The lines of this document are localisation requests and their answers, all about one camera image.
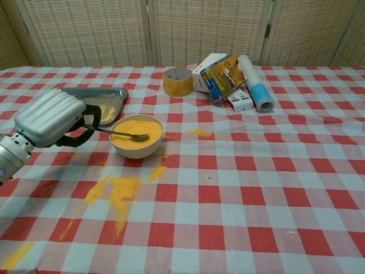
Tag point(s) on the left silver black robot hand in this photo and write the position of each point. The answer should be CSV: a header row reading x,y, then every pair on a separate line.
x,y
48,117

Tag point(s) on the metal spoon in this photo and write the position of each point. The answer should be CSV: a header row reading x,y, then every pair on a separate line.
x,y
139,137

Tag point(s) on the rectangular steel tray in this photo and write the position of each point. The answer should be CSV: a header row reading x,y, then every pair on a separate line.
x,y
108,95

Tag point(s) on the white bowl of yellow powder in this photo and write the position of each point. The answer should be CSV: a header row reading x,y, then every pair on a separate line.
x,y
137,151

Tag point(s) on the woven bamboo folding screen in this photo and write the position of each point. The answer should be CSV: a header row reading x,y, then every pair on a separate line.
x,y
94,31

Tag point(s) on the large yellow powder spill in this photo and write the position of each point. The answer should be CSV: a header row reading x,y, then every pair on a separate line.
x,y
122,188

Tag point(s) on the yellowish packing tape roll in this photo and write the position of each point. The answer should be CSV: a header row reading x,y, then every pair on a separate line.
x,y
176,87

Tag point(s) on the pale yellow powder patch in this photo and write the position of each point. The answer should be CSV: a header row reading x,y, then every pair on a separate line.
x,y
17,257

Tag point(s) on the small yellow powder pile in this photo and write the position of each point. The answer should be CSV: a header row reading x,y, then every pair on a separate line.
x,y
196,132

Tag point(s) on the white red cardboard box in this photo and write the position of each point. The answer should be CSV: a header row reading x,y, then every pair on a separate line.
x,y
199,82

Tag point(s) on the blue yellow carton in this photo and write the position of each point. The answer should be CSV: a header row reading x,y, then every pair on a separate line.
x,y
222,82

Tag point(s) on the small white plastic device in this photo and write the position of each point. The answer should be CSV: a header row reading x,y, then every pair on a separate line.
x,y
246,100
236,103

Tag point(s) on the white bag roll blue label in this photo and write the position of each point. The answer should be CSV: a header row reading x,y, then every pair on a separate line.
x,y
253,80

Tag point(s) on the red white checkered tablecloth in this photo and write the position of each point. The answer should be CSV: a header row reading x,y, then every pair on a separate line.
x,y
256,185

